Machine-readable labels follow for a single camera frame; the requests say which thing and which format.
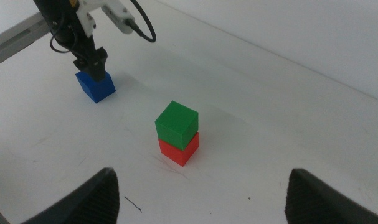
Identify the grey aluminium rail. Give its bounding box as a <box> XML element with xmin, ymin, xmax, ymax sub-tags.
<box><xmin>0</xmin><ymin>12</ymin><xmax>51</xmax><ymax>71</ymax></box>

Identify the thick black left camera cable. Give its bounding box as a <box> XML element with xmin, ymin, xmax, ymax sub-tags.
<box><xmin>126</xmin><ymin>0</ymin><xmax>157</xmax><ymax>44</ymax></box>

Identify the red cube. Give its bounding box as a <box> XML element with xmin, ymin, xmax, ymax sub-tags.
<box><xmin>158</xmin><ymin>131</ymin><xmax>200</xmax><ymax>167</ymax></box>

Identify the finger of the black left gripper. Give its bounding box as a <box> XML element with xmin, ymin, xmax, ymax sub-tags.
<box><xmin>86</xmin><ymin>67</ymin><xmax>108</xmax><ymax>83</ymax></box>

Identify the thin black left gripper cable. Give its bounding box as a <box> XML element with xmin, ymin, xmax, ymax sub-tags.
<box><xmin>49</xmin><ymin>17</ymin><xmax>79</xmax><ymax>54</ymax></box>

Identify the blue cube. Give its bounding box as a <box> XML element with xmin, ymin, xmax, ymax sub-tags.
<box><xmin>75</xmin><ymin>70</ymin><xmax>116</xmax><ymax>104</ymax></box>

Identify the green cube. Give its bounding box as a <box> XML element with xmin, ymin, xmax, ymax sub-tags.
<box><xmin>154</xmin><ymin>100</ymin><xmax>199</xmax><ymax>151</ymax></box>

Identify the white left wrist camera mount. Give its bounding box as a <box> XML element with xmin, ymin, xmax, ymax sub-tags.
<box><xmin>75</xmin><ymin>0</ymin><xmax>136</xmax><ymax>39</ymax></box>

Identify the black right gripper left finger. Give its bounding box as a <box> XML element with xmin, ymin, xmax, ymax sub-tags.
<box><xmin>20</xmin><ymin>167</ymin><xmax>121</xmax><ymax>224</ymax></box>

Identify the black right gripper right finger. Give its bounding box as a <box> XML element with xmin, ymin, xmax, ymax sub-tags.
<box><xmin>284</xmin><ymin>167</ymin><xmax>378</xmax><ymax>224</ymax></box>

